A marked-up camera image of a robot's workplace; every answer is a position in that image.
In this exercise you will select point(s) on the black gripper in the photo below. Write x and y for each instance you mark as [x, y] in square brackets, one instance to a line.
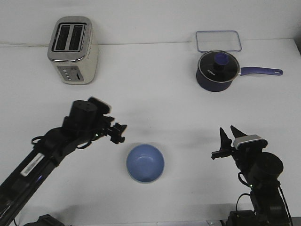
[240, 157]
[85, 123]

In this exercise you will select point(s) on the blue bowl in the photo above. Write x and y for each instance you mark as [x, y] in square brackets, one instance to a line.
[145, 163]

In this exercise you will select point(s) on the silver two-slot toaster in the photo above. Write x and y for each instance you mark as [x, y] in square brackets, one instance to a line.
[73, 50]

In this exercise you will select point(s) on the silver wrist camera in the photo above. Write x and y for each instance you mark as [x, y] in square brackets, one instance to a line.
[102, 107]
[249, 140]

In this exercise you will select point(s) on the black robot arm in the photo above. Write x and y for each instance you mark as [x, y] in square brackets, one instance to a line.
[259, 171]
[48, 152]

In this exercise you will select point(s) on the glass pot lid blue knob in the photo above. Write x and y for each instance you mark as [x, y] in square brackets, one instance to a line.
[218, 66]

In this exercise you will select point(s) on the dark blue saucepan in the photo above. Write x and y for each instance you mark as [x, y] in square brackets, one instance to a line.
[217, 87]

